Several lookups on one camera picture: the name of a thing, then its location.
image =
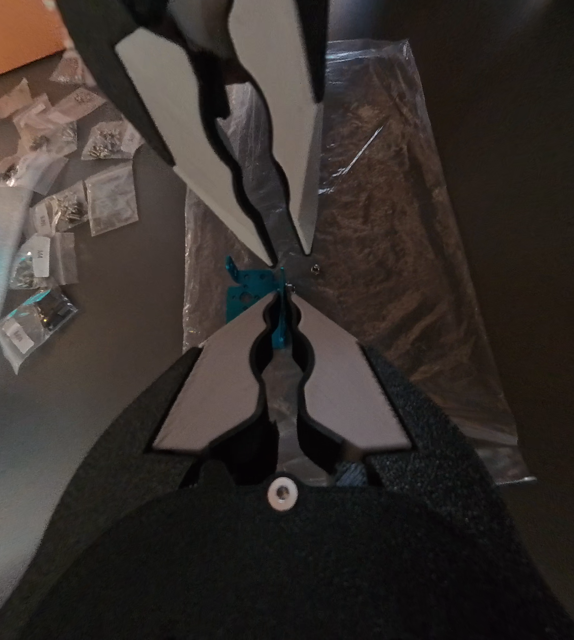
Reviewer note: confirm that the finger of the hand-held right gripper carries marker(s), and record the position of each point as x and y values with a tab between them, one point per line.
166	100
287	100

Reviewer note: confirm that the blue perforated metal bracket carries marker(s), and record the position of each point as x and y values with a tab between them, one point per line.
247	295

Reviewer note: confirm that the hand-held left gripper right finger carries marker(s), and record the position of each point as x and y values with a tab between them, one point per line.
352	390

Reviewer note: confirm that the large clear plastic bag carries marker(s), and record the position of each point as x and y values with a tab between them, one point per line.
407	275

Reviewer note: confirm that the orange cardboard box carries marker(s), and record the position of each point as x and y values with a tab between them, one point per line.
6	35

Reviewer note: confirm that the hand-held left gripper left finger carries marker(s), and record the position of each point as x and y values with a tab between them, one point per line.
207	390

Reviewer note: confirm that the pile of small screw bags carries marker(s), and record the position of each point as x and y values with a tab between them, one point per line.
106	205

